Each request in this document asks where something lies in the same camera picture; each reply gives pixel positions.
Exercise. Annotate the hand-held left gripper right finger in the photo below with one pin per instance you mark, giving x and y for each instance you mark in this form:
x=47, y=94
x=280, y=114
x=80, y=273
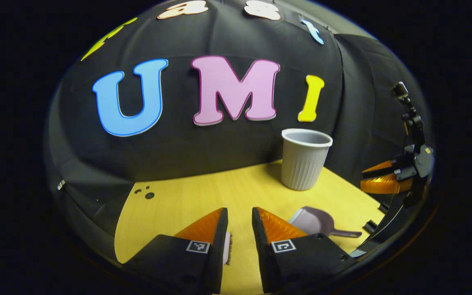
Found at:
x=301, y=262

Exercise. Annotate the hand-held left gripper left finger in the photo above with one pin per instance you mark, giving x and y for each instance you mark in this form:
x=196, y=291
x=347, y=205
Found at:
x=170, y=262

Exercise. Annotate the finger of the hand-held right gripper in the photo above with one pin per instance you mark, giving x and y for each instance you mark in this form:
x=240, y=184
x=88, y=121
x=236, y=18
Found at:
x=383, y=169
x=387, y=184

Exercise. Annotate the lilac plastic dustpan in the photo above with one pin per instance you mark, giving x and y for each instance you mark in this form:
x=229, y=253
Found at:
x=316, y=221

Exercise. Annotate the small lilac broom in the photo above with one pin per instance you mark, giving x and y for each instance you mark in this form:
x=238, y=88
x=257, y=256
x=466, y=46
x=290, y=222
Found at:
x=226, y=246

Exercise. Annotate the white ribbed garbage bin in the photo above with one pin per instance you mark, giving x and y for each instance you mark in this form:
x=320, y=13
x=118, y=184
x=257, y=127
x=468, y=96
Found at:
x=303, y=168

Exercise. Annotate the yellow wooden desktop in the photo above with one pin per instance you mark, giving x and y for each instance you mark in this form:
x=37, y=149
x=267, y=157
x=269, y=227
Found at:
x=187, y=200

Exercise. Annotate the black desk edge bracket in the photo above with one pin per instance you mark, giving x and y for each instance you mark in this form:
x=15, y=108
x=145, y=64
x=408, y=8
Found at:
x=370, y=226

